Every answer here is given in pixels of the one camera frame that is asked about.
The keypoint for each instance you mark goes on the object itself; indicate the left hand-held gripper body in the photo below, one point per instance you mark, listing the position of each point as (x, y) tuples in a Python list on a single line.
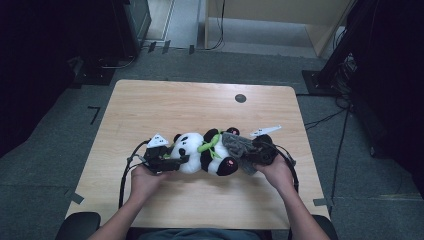
[(156, 155)]

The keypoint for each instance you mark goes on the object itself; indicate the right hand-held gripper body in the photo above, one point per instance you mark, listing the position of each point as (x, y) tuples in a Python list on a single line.
[(265, 146)]

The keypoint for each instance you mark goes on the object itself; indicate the panda plush toy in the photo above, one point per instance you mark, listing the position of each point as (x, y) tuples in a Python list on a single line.
[(196, 153)]

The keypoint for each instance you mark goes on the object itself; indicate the grey fuzzy sock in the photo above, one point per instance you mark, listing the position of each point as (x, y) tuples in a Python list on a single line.
[(238, 148)]

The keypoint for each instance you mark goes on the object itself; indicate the person's left hand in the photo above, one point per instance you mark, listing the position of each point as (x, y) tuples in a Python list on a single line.
[(145, 181)]

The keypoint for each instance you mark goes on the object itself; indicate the person's right hand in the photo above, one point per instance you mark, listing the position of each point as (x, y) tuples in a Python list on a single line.
[(278, 173)]

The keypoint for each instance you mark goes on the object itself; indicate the dark round table grommet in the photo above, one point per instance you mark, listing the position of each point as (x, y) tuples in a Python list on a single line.
[(240, 98)]

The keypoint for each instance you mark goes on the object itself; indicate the person's blue-grey clothing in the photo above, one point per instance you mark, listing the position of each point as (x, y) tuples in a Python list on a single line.
[(200, 234)]

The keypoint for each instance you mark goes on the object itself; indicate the grey tape strip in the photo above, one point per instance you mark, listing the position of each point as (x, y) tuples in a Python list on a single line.
[(75, 197), (322, 202)]

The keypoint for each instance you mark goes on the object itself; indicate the dark floor base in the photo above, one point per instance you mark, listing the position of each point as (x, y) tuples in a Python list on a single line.
[(93, 75)]

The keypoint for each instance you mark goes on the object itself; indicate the black chair armrest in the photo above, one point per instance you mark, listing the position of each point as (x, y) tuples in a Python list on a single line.
[(328, 228), (76, 226)]

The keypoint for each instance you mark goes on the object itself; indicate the dark tape piece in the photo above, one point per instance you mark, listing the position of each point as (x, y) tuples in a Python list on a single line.
[(166, 46), (191, 49), (151, 46)]

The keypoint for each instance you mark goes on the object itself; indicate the black metal stand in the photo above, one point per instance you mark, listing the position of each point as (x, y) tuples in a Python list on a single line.
[(333, 60)]

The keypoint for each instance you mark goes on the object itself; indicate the black cabinet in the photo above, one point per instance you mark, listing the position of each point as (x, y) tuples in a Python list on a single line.
[(133, 26)]

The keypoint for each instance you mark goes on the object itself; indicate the beige wooden cabinet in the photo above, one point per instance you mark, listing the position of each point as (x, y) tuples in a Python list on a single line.
[(276, 10)]

